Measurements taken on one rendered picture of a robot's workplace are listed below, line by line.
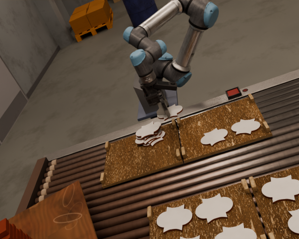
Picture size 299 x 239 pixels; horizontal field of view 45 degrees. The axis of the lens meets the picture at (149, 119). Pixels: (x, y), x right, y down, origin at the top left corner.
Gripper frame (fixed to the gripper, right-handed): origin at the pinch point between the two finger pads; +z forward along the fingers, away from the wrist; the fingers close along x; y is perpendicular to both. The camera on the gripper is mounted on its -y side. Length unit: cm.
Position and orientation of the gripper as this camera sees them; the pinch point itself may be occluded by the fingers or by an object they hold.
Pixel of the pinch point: (169, 111)
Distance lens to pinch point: 180.7
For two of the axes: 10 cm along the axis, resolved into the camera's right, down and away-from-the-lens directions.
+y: -9.1, 3.6, 2.0
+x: 0.2, 5.2, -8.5
